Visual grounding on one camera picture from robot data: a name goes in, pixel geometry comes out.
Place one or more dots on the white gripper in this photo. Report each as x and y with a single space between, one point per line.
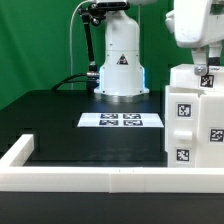
197 23

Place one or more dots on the small white cabinet block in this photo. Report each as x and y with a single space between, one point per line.
183 76

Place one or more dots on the white cabinet box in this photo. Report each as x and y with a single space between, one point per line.
194 128

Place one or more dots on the white door panel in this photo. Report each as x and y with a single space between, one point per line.
181 122
210 139

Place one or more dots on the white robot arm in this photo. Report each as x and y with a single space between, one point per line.
122 77

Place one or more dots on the white marker base plate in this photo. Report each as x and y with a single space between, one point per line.
142 120

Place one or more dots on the white U-shaped frame fence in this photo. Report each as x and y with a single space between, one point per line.
15 175

